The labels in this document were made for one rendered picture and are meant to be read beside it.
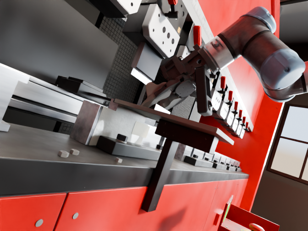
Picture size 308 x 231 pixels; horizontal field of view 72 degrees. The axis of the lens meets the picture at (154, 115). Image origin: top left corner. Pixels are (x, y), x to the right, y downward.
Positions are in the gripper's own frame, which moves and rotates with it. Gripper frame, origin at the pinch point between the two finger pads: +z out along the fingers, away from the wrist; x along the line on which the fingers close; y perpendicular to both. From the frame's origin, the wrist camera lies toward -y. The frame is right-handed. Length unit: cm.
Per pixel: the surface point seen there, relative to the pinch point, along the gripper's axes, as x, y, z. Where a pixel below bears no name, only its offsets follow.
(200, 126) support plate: 9.8, -14.7, -10.8
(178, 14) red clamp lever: 6.3, 14.5, -19.9
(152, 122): -10.6, 2.2, 5.3
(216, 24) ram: -27, 31, -32
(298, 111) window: -383, 47, -110
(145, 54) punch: 4.1, 13.4, -7.0
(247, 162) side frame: -214, -4, 0
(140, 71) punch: 2.9, 10.7, -3.1
